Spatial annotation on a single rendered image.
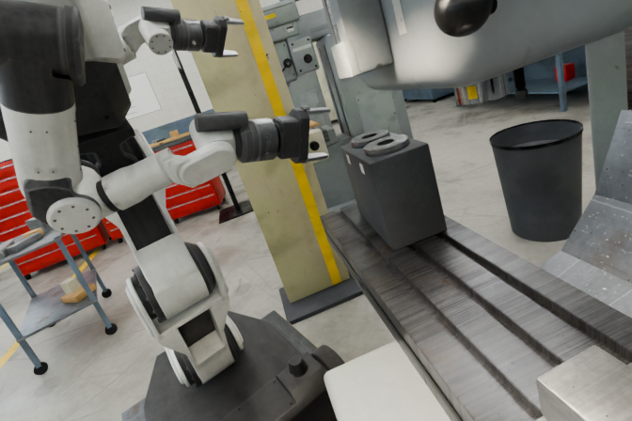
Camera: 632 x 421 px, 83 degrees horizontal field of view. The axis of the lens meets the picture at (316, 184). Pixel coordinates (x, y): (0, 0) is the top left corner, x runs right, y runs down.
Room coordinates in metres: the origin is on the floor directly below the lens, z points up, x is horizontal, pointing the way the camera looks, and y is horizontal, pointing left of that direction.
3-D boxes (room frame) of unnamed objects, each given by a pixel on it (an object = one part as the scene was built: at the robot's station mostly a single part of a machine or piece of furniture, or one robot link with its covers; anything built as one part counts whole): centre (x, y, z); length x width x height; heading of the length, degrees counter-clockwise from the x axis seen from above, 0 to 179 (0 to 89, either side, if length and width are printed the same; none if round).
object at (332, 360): (0.85, 0.13, 0.50); 0.20 x 0.05 x 0.20; 29
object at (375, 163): (0.74, -0.15, 1.08); 0.22 x 0.12 x 0.20; 5
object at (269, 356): (0.93, 0.47, 0.59); 0.64 x 0.52 x 0.33; 29
